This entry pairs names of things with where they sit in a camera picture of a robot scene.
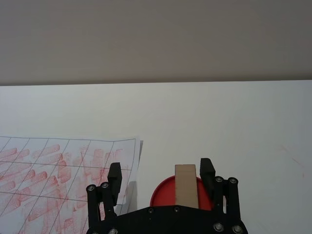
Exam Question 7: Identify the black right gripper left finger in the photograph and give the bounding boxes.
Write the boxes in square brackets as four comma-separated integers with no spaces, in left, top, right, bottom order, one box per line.
[86,162,122,234]

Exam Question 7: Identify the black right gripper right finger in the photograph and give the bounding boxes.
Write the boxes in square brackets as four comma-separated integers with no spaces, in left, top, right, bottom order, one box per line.
[199,157,242,221]

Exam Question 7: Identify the wooden stamp block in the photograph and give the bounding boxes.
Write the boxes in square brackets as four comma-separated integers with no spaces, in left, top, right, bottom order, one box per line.
[175,164,197,210]

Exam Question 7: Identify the round red ink pad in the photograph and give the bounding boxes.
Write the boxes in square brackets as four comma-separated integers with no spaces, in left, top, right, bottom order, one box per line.
[149,175,215,212]

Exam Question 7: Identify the grid paper with red stamps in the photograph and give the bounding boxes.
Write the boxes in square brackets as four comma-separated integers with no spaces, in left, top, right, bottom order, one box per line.
[0,136,142,234]

